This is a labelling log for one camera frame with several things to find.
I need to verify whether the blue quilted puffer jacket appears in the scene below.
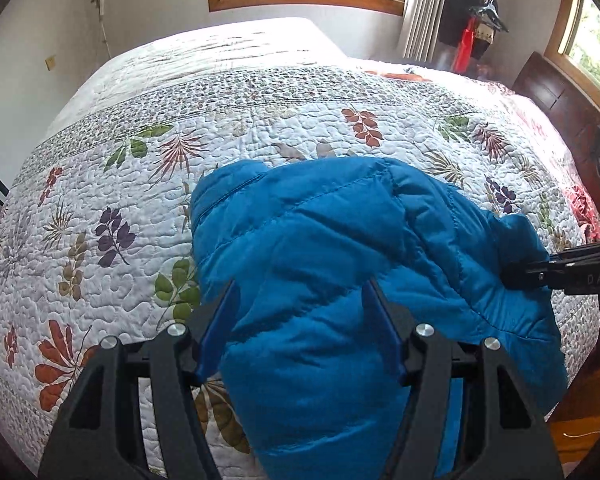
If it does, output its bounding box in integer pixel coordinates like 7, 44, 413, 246
189, 155, 570, 480

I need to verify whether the white window curtain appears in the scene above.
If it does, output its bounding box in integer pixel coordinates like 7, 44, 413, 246
398, 0, 444, 63

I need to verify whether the orange patterned pillow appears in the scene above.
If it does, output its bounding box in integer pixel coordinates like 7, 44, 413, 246
365, 70, 430, 82

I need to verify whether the white wall fixture with cord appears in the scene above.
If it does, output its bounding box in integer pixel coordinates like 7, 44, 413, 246
91, 0, 111, 60

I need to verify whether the white floral quilted bedspread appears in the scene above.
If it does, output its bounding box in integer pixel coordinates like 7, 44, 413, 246
0, 18, 600, 471

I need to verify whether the beige wall switch plate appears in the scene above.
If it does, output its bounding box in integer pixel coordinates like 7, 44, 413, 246
45, 55, 56, 70

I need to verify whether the coat rack with clothes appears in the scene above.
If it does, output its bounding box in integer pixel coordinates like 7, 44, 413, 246
438, 0, 508, 74

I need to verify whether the dark wooden headboard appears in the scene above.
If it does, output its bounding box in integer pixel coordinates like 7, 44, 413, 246
513, 52, 600, 213

